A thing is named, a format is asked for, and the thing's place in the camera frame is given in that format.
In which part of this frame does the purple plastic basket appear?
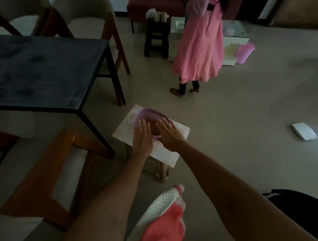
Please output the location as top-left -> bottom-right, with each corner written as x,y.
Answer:
133,108 -> 172,142

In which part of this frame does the person's left hand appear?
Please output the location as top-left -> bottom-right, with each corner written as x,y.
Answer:
132,119 -> 154,159

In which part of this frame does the person's left forearm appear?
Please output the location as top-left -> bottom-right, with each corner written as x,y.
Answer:
64,154 -> 149,241

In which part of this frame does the beige cushioned wooden chair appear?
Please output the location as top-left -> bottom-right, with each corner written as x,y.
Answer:
0,128 -> 111,241
39,0 -> 131,75
0,0 -> 51,36

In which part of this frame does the pink plastic pitcher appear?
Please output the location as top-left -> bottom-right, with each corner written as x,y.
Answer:
236,42 -> 256,65

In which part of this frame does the white power strip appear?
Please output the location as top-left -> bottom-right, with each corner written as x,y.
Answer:
292,122 -> 317,141

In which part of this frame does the circle-pattern placemat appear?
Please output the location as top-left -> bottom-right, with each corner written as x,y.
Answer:
112,104 -> 190,168

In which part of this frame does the dark brown sofa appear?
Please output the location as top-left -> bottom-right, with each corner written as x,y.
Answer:
127,0 -> 244,34

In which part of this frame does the black dining table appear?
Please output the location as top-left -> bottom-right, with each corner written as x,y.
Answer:
0,34 -> 126,159

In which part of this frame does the person's right forearm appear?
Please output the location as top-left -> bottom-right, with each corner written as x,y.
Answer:
174,141 -> 316,241

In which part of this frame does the person's red garment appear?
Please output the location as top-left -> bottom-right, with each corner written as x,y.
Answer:
127,183 -> 187,241

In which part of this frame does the person's right hand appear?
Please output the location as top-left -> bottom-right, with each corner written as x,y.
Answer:
155,119 -> 186,152

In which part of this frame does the black wooden stool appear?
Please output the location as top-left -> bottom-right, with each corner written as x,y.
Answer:
144,19 -> 171,59

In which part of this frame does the brown wooden panel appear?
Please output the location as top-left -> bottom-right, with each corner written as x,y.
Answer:
268,0 -> 318,29

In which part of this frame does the black backpack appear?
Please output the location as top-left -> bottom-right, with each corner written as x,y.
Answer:
263,189 -> 318,239

